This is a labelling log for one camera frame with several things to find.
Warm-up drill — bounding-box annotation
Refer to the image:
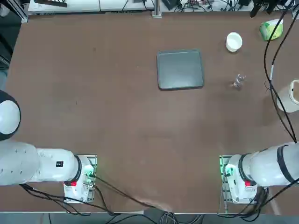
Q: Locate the dark grey square tray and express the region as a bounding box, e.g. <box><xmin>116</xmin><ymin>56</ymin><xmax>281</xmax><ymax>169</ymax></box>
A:
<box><xmin>157</xmin><ymin>48</ymin><xmax>206</xmax><ymax>91</ymax></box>

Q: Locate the black cable across table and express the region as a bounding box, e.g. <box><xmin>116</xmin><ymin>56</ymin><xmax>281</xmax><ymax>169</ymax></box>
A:
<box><xmin>93</xmin><ymin>175</ymin><xmax>164</xmax><ymax>210</ymax></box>

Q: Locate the aluminium frame profile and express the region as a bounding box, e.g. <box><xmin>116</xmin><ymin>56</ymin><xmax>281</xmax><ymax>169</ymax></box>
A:
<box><xmin>18</xmin><ymin>0</ymin><xmax>30</xmax><ymax>23</ymax></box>

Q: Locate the green and white tissue packet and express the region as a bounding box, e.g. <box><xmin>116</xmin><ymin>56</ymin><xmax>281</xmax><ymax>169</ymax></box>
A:
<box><xmin>259</xmin><ymin>18</ymin><xmax>285</xmax><ymax>42</ymax></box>

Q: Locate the beige bin with flip lid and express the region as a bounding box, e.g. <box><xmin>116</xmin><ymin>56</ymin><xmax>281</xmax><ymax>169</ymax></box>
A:
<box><xmin>276</xmin><ymin>79</ymin><xmax>299</xmax><ymax>113</ymax></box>

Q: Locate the clear glass measuring cup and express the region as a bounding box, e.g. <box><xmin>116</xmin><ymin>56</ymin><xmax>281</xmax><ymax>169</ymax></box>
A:
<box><xmin>232</xmin><ymin>73</ymin><xmax>247</xmax><ymax>90</ymax></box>

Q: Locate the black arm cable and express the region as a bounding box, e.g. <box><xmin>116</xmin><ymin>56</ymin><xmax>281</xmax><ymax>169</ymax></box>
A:
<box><xmin>268</xmin><ymin>0</ymin><xmax>299</xmax><ymax>140</ymax></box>
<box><xmin>263</xmin><ymin>9</ymin><xmax>299</xmax><ymax>143</ymax></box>

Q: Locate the white bowl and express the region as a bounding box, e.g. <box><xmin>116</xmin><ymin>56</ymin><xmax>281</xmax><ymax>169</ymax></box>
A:
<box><xmin>226</xmin><ymin>32</ymin><xmax>243</xmax><ymax>53</ymax></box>

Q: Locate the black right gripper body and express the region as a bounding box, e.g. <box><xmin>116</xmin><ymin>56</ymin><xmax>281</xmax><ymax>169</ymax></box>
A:
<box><xmin>255</xmin><ymin>0</ymin><xmax>282</xmax><ymax>14</ymax></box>

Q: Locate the aluminium camera post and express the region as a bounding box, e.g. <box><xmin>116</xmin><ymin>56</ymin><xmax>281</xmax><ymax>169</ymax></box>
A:
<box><xmin>152</xmin><ymin>0</ymin><xmax>162</xmax><ymax>17</ymax></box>

